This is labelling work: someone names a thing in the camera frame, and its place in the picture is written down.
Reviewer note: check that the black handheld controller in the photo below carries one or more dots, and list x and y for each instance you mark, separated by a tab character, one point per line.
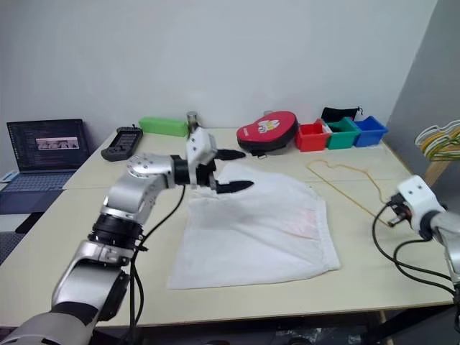
120	143

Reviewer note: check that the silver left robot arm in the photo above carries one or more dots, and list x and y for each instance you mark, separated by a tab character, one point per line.
122	194

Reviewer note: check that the open dark laptop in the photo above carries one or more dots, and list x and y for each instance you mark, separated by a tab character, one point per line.
46	143

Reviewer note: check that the red plastic bin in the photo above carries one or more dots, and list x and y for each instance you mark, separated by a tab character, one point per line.
311	142

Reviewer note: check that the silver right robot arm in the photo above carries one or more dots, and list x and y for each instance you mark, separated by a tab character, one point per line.
443	224

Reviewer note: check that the yellow green hanger bundle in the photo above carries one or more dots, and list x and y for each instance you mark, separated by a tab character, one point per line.
443	151

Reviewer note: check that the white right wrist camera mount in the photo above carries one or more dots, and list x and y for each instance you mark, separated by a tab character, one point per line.
418	197

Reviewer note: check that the green plastic bin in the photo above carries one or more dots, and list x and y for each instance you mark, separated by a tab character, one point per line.
341	140

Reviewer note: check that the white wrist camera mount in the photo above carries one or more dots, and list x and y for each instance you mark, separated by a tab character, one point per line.
418	197
199	143

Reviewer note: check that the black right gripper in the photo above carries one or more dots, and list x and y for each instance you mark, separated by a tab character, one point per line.
402	206

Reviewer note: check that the silver metal cylinder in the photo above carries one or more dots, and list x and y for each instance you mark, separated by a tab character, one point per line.
193	122

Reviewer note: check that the white shorts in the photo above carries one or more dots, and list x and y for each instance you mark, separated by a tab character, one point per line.
251	233

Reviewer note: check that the wooden table leg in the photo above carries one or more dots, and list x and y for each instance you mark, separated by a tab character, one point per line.
382	321

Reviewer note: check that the green rectangular box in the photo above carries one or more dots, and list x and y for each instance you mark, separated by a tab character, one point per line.
161	125

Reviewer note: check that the wooden stand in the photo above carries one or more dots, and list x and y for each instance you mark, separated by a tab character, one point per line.
436	172

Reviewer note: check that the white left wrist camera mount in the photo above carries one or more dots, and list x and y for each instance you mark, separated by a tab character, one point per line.
199	143

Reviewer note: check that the blue plastic bin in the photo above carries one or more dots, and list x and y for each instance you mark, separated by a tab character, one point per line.
370	134

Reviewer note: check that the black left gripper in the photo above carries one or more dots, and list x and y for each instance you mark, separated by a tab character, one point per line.
205	176

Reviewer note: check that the red paddle case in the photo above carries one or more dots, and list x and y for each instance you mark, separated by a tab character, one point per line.
266	133

